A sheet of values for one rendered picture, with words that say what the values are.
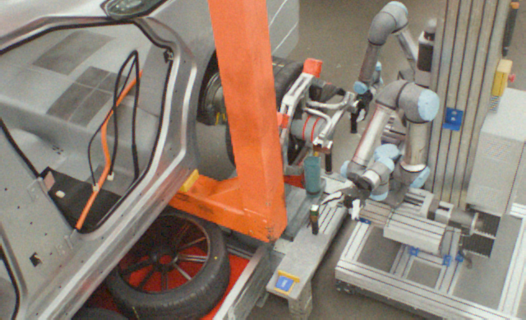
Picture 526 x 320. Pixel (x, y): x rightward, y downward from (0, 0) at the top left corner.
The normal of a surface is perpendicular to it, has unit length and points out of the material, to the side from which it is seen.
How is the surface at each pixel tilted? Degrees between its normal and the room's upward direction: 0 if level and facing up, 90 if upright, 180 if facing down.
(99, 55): 2
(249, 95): 90
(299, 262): 0
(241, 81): 90
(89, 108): 6
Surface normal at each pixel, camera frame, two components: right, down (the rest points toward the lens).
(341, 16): -0.10, -0.72
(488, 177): -0.47, 0.64
